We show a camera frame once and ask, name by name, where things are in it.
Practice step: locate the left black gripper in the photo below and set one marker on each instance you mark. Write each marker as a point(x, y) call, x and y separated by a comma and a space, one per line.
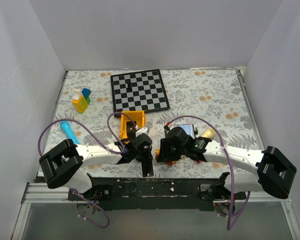
point(148, 157)

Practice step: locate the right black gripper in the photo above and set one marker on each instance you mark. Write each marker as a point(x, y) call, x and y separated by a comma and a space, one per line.
point(165, 155)

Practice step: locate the black leather card holder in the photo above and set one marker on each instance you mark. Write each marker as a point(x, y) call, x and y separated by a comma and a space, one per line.
point(189, 129)

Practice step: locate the yellow plastic bin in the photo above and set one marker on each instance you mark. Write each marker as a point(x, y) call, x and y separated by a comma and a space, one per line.
point(131, 118)

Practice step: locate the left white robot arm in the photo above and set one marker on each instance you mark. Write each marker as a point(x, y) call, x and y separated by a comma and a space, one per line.
point(63, 165)

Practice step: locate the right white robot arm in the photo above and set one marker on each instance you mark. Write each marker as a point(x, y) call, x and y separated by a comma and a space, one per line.
point(266, 170)

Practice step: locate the orange toy car block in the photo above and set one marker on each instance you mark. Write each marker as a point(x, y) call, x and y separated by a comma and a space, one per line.
point(166, 156)

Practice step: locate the cream toy microphone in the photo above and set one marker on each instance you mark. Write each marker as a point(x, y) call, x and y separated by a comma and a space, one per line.
point(209, 133)

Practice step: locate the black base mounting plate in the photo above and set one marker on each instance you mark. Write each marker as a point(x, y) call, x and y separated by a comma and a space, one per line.
point(157, 193)

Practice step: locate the black white chessboard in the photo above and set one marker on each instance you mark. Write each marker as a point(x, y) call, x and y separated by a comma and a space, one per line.
point(139, 91)

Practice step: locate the blue toy microphone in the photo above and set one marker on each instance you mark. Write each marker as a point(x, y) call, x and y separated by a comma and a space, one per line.
point(67, 130)

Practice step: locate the colourful stacked toy blocks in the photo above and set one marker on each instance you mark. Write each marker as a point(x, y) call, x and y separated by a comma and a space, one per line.
point(81, 99)

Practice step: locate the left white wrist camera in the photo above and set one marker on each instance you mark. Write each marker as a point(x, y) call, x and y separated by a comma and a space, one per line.
point(142, 130)

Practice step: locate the aluminium frame rail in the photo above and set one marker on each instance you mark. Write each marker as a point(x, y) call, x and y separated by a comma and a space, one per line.
point(46, 214)

